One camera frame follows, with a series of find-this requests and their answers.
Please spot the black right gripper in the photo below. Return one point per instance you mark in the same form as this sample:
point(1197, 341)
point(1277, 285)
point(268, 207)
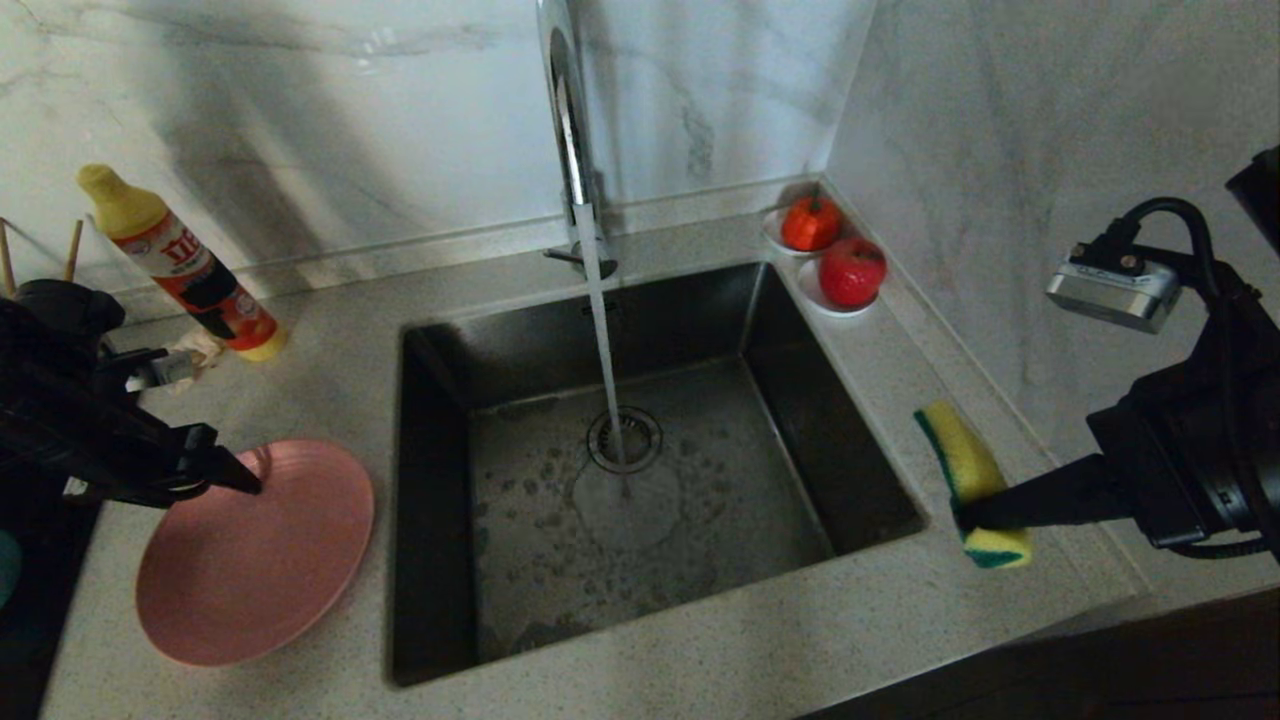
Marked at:
point(1200, 450)

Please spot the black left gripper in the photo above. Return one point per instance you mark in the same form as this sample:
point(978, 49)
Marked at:
point(80, 420)

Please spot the yellow sponge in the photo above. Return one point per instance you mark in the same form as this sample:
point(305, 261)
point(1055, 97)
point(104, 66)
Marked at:
point(965, 450)

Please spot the pink plate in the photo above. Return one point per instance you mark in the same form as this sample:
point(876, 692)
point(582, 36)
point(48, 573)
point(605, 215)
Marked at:
point(260, 570)

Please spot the yellow-capped orange dish soap bottle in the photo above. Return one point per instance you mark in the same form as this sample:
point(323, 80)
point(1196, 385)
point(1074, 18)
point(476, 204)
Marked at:
point(195, 285)

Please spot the teal bowl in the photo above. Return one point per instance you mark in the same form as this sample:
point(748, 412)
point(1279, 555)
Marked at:
point(6, 565)

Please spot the brown wooden chopstick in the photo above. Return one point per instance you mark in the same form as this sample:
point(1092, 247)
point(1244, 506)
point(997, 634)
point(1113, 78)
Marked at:
point(73, 250)

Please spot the chrome kitchen faucet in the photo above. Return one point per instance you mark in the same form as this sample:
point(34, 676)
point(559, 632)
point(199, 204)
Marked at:
point(575, 120)

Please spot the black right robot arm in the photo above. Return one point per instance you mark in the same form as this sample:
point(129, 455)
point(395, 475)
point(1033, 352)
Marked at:
point(1260, 195)

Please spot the stainless steel sink basin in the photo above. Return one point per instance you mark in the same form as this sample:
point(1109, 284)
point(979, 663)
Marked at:
point(700, 540)

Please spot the crumpled white tissue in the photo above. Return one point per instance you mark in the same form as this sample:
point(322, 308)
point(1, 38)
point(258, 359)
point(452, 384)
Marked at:
point(205, 350)

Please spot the red apple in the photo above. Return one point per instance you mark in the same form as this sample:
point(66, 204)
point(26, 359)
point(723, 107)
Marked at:
point(852, 272)

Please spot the small white dish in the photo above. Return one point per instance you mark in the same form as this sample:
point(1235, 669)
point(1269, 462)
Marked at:
point(771, 236)
point(811, 295)

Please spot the running water stream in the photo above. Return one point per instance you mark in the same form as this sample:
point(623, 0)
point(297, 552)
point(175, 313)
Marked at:
point(603, 340)

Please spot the round metal drain strainer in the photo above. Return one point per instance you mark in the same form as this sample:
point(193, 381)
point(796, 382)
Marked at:
point(645, 440)

